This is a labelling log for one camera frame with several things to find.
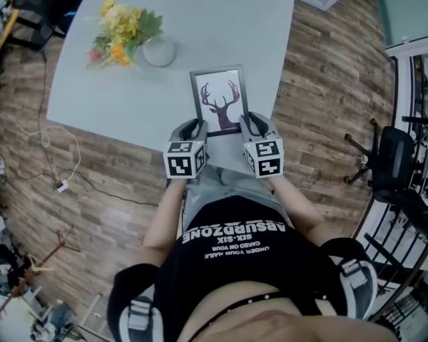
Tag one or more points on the white round vase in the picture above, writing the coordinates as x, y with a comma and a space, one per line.
159, 52

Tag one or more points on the black slatted chair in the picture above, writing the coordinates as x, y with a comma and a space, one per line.
53, 2

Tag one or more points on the glass-top table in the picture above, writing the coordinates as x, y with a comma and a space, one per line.
410, 9

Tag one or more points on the yellow curved board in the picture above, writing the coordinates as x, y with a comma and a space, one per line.
5, 37

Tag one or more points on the grey trousers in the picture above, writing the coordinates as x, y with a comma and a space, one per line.
228, 184

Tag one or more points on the white power adapter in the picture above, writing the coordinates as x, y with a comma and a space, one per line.
62, 186

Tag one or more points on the black office chair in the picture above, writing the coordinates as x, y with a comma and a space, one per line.
392, 162

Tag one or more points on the yellow and orange flower bouquet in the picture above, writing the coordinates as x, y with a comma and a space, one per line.
125, 27

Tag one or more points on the person's right forearm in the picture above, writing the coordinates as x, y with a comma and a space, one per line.
296, 208

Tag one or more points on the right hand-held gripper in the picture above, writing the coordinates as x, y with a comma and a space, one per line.
267, 162

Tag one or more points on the pile of dark clutter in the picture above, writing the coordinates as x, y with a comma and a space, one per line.
60, 319

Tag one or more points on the black metal railing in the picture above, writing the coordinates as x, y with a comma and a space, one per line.
396, 258

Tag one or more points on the person's left forearm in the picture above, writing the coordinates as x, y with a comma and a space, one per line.
164, 216

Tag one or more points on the light wooden slat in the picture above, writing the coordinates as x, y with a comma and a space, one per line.
90, 308

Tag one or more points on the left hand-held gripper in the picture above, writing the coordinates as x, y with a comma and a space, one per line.
180, 164

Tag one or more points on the framed deer picture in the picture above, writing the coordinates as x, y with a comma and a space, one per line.
219, 91

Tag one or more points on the brown wooden coat rack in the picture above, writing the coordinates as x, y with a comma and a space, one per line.
44, 260

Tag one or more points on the black printed T-shirt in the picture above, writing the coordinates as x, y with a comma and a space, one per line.
242, 276

